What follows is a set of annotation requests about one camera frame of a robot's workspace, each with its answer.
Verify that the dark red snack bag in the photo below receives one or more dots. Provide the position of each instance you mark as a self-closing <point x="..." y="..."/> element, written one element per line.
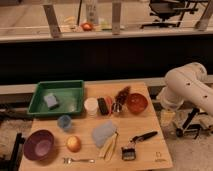
<point x="122" y="95"/>

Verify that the black office chair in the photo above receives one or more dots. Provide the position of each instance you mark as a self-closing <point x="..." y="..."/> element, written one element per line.
<point x="165" y="9"/>

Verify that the purple bowl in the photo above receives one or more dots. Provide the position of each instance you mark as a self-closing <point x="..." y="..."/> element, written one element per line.
<point x="38" y="145"/>

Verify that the red bowl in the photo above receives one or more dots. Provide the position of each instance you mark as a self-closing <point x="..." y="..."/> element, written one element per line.
<point x="136" y="103"/>

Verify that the white paper cup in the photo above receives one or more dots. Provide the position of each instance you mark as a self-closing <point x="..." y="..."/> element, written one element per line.
<point x="91" y="106"/>

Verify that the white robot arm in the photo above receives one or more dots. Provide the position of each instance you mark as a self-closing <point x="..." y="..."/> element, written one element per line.
<point x="186" y="83"/>

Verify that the orange carrot piece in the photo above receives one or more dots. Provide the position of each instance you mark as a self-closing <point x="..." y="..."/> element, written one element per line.
<point x="109" y="104"/>

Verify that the black dish brush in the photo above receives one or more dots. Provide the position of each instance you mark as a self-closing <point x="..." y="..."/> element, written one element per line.
<point x="129" y="151"/>

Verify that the blue sponge in tray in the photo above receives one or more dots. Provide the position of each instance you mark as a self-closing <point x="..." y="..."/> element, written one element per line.
<point x="51" y="100"/>

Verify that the silver fork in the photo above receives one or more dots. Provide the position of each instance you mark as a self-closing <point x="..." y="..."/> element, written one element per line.
<point x="71" y="160"/>

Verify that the light blue cloth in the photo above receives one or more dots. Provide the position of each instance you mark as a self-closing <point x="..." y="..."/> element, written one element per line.
<point x="102" y="132"/>

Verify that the black chair beside table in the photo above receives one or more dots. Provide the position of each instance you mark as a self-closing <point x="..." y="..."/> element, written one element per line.
<point x="11" y="164"/>

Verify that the black rectangular block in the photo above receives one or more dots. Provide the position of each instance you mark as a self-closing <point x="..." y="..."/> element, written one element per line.
<point x="103" y="106"/>

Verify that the black stand on floor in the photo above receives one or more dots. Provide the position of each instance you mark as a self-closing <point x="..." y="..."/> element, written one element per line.
<point x="187" y="126"/>

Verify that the red round object on shelf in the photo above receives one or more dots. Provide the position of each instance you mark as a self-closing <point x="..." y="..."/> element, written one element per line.
<point x="87" y="26"/>

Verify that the green plastic tray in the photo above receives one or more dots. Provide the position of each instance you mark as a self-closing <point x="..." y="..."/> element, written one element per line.
<point x="69" y="93"/>

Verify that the blue plastic cup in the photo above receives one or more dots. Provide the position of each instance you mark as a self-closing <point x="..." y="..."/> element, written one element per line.
<point x="64" y="122"/>

